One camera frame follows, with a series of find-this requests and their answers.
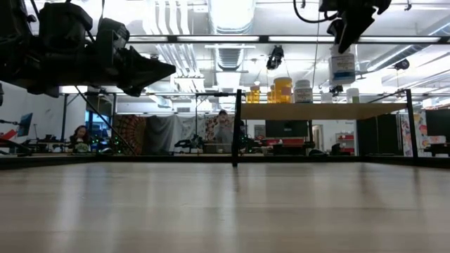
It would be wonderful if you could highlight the black cabinet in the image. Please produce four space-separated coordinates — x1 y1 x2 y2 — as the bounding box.
356 114 398 156

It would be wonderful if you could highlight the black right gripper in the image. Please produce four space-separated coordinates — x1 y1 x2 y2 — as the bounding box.
318 0 393 53

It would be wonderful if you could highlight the floral patterned cloth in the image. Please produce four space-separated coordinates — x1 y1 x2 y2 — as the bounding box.
399 111 428 157

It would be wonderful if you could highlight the black overhead camera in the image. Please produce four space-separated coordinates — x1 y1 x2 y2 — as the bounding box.
265 44 285 70

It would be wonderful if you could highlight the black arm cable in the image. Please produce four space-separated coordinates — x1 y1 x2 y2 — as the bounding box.
292 0 339 25

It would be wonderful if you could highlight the black monitor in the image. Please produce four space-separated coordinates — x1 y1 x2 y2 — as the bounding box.
264 119 309 138

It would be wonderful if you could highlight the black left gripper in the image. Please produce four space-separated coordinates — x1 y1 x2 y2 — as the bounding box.
84 18 176 98

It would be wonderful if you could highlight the wooden shelf black metal frame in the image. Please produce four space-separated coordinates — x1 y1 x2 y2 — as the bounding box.
231 88 419 168

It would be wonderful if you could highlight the red shelf unit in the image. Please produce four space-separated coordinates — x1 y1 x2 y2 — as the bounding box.
335 132 355 154

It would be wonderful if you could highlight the patterned mandala tapestry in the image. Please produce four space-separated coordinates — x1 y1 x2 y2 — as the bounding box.
114 114 147 155

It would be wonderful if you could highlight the person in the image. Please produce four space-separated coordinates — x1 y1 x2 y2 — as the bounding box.
69 124 93 155
213 109 236 144

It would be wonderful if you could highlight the grey hanging cloth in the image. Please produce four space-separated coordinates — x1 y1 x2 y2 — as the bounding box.
145 114 176 154

